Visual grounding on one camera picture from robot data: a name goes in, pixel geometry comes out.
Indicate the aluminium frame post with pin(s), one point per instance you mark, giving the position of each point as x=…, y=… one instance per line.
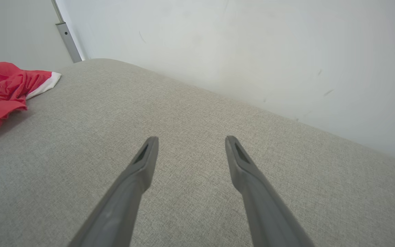
x=69, y=41

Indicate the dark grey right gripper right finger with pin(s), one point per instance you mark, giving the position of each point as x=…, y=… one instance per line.
x=269, y=219

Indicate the red white-trimmed shorts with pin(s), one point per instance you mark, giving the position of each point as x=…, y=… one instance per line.
x=2, y=85

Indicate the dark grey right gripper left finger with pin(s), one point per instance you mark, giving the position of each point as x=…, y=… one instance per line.
x=115, y=219

